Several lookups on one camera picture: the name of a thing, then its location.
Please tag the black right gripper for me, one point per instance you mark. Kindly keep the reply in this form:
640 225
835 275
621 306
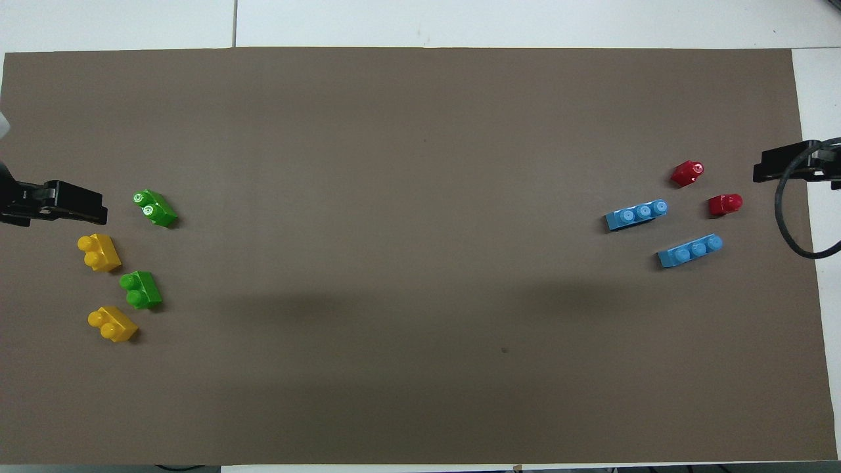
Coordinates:
833 167

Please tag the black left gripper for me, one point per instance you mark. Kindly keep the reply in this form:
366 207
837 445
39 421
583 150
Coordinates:
20 200

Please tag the green two-stud toy block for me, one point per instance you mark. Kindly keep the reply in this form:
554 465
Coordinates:
146 288
158 210

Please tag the blue three-stud toy block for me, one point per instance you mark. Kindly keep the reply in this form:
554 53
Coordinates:
634 215
686 252

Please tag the yellow two-stud toy block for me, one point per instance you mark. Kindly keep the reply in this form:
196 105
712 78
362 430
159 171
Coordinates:
117 323
102 253

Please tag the red one-stud toy block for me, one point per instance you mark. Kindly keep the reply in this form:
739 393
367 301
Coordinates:
723 205
685 174

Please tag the brown table mat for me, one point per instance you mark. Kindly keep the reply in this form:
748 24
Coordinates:
420 197

